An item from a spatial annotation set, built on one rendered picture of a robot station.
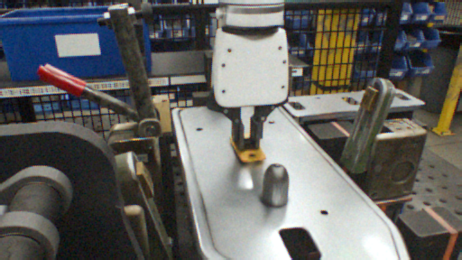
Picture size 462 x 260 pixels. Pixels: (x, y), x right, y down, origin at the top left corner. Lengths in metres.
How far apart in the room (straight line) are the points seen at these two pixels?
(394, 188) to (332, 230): 0.21
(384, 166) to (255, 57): 0.25
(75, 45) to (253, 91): 0.47
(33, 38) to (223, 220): 0.60
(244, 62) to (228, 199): 0.17
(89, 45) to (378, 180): 0.63
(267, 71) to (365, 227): 0.22
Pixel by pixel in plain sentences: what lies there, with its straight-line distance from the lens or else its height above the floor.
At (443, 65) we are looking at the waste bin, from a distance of 3.60.
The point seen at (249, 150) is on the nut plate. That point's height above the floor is 1.01.
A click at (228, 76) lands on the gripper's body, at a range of 0.46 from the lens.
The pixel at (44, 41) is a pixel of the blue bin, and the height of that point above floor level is 1.11.
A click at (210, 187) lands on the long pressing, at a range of 0.46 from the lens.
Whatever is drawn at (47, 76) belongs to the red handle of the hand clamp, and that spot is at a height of 1.14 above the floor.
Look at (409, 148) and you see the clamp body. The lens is 0.57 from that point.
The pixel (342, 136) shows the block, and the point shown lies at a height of 0.98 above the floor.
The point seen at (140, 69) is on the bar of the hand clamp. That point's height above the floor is 1.14.
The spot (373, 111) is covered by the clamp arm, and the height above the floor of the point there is 1.08.
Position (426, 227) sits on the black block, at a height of 0.99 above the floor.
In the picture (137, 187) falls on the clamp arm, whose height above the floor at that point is 1.09.
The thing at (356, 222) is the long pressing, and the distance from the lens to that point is 0.43.
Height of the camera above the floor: 1.26
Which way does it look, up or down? 26 degrees down
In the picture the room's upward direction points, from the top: straight up
